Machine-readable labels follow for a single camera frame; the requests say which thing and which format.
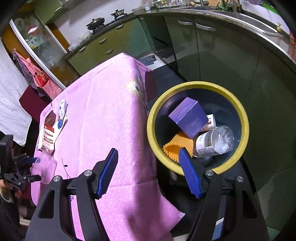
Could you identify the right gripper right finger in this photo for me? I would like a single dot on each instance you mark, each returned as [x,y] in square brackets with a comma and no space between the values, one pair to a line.
[241,214]

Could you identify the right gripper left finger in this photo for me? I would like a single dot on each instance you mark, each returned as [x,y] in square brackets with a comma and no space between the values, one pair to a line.
[52,219]

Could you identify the clear plastic cup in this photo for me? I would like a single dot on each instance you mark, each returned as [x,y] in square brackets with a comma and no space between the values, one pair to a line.
[44,166]

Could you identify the red milk carton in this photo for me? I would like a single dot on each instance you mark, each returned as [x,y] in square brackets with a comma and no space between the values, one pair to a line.
[47,134]

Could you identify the clear water bottle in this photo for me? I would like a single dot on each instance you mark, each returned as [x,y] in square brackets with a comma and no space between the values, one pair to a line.
[215,142]

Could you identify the orange foam net sleeve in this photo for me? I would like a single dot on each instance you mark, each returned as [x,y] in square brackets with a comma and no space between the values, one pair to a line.
[179,141]

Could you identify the purple cardboard box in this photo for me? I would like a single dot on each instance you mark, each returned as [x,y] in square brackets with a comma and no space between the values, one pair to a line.
[189,117]

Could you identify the white pill bottle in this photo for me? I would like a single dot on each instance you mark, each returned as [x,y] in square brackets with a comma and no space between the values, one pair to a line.
[211,123]

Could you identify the yellow rimmed trash bin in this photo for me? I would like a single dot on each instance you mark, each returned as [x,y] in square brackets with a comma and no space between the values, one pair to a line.
[214,99]

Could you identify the steel kitchen sink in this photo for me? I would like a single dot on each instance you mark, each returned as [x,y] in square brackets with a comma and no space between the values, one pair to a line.
[251,22]

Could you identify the person left hand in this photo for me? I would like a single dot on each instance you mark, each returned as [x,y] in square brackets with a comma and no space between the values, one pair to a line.
[8,193]

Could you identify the white hanging sheet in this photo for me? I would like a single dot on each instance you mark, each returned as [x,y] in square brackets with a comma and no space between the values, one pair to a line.
[14,120]

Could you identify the dark red chair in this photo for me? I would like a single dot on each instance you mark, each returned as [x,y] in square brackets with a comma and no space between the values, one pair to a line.
[33,104]

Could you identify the pink hanging apron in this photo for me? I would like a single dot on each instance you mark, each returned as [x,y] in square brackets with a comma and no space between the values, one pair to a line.
[37,78]

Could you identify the pink floral tablecloth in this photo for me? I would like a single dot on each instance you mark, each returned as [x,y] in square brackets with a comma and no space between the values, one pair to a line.
[107,108]

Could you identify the black wok with lid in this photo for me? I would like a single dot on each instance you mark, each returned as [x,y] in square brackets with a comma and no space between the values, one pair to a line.
[95,23]

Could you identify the green base cabinets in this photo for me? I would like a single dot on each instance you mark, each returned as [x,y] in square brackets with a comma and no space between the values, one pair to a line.
[124,37]

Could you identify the steel cooking pot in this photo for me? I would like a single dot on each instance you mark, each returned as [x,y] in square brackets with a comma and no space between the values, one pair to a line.
[118,13]

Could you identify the white enamel mug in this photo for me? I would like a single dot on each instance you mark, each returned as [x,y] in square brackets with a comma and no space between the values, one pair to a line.
[147,8]

